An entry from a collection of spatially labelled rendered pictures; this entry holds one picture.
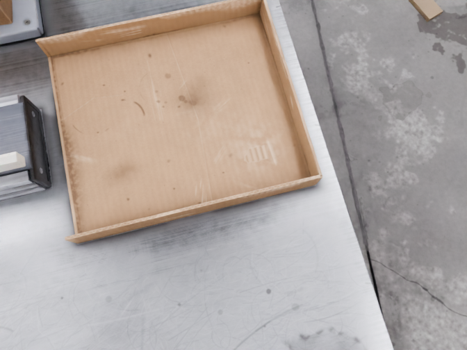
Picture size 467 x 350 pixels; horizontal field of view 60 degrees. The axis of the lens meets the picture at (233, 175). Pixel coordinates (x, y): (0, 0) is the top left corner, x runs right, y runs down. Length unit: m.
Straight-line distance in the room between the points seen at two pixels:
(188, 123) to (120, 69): 0.12
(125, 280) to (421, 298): 1.11
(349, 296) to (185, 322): 0.19
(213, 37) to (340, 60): 1.05
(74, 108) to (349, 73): 1.18
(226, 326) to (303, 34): 1.30
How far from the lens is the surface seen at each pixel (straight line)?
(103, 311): 0.51
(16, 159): 0.48
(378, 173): 1.47
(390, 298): 1.42
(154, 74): 0.56
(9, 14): 0.64
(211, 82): 0.55
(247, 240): 0.49
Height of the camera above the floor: 1.32
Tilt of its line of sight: 75 degrees down
